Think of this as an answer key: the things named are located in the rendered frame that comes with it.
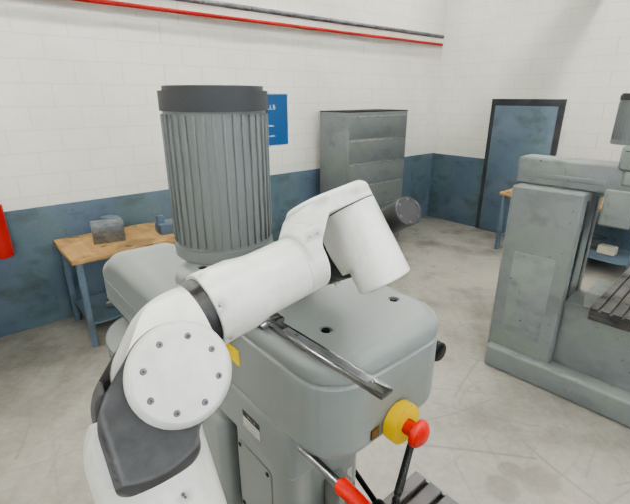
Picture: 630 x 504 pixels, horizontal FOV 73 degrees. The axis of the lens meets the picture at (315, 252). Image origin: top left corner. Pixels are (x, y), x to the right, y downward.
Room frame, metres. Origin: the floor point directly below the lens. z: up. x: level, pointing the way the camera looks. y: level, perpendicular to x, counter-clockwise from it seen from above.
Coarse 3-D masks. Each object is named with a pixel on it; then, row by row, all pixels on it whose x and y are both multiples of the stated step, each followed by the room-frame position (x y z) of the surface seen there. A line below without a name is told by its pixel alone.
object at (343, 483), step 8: (304, 456) 0.48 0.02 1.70; (312, 456) 0.47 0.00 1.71; (320, 464) 0.46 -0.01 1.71; (328, 472) 0.45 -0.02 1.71; (336, 480) 0.43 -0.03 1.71; (344, 480) 0.43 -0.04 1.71; (336, 488) 0.42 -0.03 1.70; (344, 488) 0.42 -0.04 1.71; (352, 488) 0.42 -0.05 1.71; (344, 496) 0.41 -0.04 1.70; (352, 496) 0.41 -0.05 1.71; (360, 496) 0.40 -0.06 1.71
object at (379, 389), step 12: (264, 324) 0.52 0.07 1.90; (276, 324) 0.52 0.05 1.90; (288, 336) 0.49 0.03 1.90; (300, 336) 0.48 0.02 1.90; (312, 348) 0.46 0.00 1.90; (324, 348) 0.46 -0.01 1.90; (324, 360) 0.43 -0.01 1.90; (336, 360) 0.43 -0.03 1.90; (348, 372) 0.41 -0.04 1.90; (360, 372) 0.41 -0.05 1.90; (360, 384) 0.39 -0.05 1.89; (372, 384) 0.39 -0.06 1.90; (384, 384) 0.39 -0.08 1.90; (384, 396) 0.37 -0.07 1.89
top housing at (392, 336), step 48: (336, 288) 0.65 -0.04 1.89; (384, 288) 0.65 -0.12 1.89; (336, 336) 0.50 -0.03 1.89; (384, 336) 0.50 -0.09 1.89; (432, 336) 0.54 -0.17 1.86; (240, 384) 0.57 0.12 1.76; (288, 384) 0.47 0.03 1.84; (336, 384) 0.43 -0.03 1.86; (288, 432) 0.47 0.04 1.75; (336, 432) 0.43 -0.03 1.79
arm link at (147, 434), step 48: (144, 336) 0.27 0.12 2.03; (192, 336) 0.28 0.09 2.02; (144, 384) 0.25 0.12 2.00; (192, 384) 0.26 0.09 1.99; (96, 432) 0.25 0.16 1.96; (144, 432) 0.24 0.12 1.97; (192, 432) 0.25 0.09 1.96; (96, 480) 0.23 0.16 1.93; (144, 480) 0.22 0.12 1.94; (192, 480) 0.24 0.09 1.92
